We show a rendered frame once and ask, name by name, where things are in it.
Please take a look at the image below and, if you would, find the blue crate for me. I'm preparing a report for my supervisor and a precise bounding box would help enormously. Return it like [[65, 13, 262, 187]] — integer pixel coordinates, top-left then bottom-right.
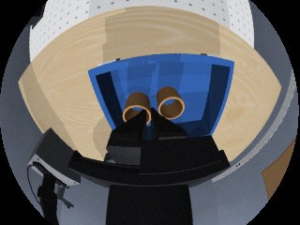
[[87, 53, 234, 138]]

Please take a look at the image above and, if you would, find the bronze bushing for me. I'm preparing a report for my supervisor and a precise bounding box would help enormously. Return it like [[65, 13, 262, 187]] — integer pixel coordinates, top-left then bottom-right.
[[157, 86, 185, 119], [123, 92, 151, 125]]

